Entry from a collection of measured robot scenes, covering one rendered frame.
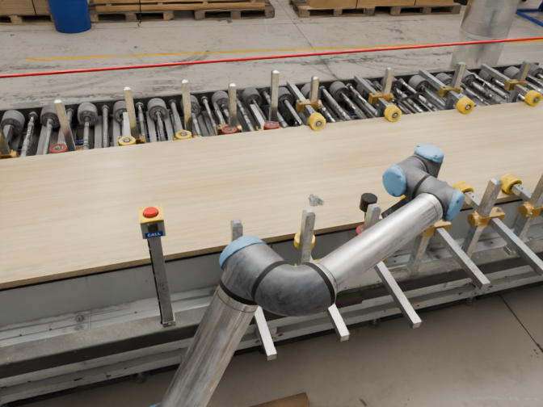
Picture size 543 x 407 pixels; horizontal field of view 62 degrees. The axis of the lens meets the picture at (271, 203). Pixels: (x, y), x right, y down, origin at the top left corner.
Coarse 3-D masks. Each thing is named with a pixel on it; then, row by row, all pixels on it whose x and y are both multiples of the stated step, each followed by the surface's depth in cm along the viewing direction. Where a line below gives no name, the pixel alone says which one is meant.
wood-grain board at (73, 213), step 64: (384, 128) 246; (448, 128) 248; (512, 128) 251; (0, 192) 190; (64, 192) 192; (128, 192) 194; (192, 192) 195; (256, 192) 197; (320, 192) 199; (384, 192) 200; (0, 256) 162; (64, 256) 163; (128, 256) 164
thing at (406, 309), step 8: (384, 264) 172; (384, 272) 168; (384, 280) 167; (392, 280) 165; (392, 288) 162; (392, 296) 163; (400, 296) 159; (400, 304) 158; (408, 304) 157; (408, 312) 154; (408, 320) 154; (416, 320) 152
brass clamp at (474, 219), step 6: (492, 210) 182; (468, 216) 182; (474, 216) 179; (480, 216) 179; (486, 216) 179; (492, 216) 179; (498, 216) 180; (468, 222) 183; (474, 222) 179; (480, 222) 179; (486, 222) 180
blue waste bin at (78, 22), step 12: (48, 0) 579; (60, 0) 574; (72, 0) 578; (84, 0) 592; (60, 12) 584; (72, 12) 586; (84, 12) 598; (60, 24) 595; (72, 24) 595; (84, 24) 605
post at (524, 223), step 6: (540, 180) 179; (540, 186) 180; (534, 192) 183; (540, 192) 180; (534, 198) 183; (540, 198) 182; (534, 204) 184; (540, 204) 184; (522, 216) 191; (522, 222) 191; (528, 222) 190; (516, 228) 195; (522, 228) 192; (528, 228) 193; (516, 234) 195; (522, 234) 194; (522, 240) 197; (510, 246) 200
